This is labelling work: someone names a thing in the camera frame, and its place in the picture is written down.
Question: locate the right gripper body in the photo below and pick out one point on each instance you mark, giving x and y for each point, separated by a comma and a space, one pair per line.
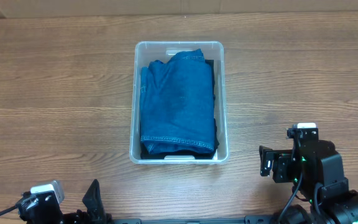
288, 172

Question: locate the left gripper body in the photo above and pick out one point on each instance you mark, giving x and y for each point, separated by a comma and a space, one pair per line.
81, 216

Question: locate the black cloth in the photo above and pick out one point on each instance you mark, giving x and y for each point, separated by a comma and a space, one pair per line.
211, 65
160, 150

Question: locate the blue denim jeans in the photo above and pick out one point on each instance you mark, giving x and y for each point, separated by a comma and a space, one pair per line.
176, 101

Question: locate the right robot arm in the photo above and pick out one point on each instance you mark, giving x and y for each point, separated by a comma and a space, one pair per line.
320, 192

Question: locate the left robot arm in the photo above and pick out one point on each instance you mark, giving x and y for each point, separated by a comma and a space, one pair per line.
79, 217

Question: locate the clear plastic storage bin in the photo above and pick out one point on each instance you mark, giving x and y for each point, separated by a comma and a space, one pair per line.
147, 51

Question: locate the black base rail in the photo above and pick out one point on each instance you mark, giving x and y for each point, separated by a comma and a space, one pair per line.
248, 219

